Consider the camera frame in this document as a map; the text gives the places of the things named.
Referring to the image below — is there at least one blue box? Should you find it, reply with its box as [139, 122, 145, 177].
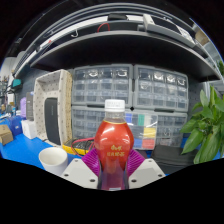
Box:
[8, 114, 24, 137]

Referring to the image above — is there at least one grey box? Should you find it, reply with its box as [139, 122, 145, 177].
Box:
[25, 91, 35, 122]

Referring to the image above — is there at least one brown cardboard box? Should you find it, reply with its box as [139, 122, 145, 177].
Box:
[0, 123, 14, 146]

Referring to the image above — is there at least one purple box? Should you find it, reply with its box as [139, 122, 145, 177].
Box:
[19, 96, 28, 118]

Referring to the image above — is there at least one black soft pouch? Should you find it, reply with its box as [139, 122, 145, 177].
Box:
[151, 143, 198, 167]

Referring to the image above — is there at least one green potted plant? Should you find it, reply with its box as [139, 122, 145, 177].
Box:
[179, 85, 224, 165]

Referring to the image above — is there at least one white metal shelf rack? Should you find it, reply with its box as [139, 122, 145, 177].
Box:
[199, 29, 224, 101]

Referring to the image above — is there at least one black workbench shelf unit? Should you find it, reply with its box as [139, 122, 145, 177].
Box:
[11, 3, 223, 83]

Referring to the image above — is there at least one black oblong speaker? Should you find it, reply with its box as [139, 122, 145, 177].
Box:
[44, 97, 62, 145]

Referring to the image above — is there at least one beige perforated tray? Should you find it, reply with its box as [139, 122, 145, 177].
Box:
[32, 68, 74, 147]

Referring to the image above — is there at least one small teal box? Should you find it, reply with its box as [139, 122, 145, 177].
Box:
[11, 78, 23, 90]

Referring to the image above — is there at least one white cup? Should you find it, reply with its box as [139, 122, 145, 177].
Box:
[38, 146, 69, 177]

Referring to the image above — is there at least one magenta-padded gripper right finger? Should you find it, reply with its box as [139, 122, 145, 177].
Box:
[126, 148, 167, 190]

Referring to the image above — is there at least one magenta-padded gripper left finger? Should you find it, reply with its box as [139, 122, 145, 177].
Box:
[60, 148, 102, 190]

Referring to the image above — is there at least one red drink bottle white cap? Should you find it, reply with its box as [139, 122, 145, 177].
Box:
[93, 99, 135, 192]

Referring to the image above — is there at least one white cardboard box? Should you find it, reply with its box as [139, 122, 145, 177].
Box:
[20, 119, 38, 140]

